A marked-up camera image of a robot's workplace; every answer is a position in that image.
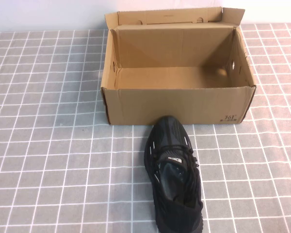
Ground brown cardboard shoe box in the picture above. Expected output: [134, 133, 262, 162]
[101, 6, 257, 126]

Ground black knit sneaker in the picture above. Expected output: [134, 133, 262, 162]
[144, 115, 204, 233]

